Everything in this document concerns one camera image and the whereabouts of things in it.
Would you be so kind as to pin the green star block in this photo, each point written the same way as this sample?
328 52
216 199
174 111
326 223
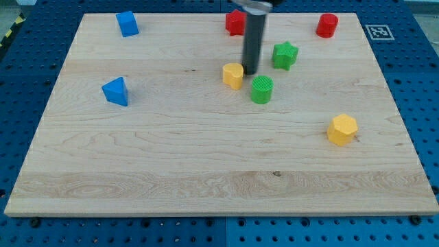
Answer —
284 55

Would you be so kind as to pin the red star block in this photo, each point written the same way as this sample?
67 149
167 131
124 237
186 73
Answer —
235 22

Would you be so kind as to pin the yellow heart block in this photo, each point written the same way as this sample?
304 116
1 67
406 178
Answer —
232 75

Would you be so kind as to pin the wooden board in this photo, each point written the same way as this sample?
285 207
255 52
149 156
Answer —
189 145

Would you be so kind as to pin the green cylinder block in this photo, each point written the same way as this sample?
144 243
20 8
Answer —
261 92

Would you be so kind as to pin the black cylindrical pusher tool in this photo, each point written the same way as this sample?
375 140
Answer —
253 36

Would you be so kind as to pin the blue triangle block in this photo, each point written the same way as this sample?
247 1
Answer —
116 92

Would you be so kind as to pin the yellow hexagon block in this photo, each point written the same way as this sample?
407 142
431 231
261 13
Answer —
342 129

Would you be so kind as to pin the blue cube block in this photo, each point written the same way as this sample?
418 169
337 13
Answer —
127 23

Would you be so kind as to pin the red cylinder block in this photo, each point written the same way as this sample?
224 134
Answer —
327 25

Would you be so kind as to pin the white fiducial marker tag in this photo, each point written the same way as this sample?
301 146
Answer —
379 32

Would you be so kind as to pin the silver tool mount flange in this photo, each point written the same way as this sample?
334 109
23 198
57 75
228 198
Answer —
255 7

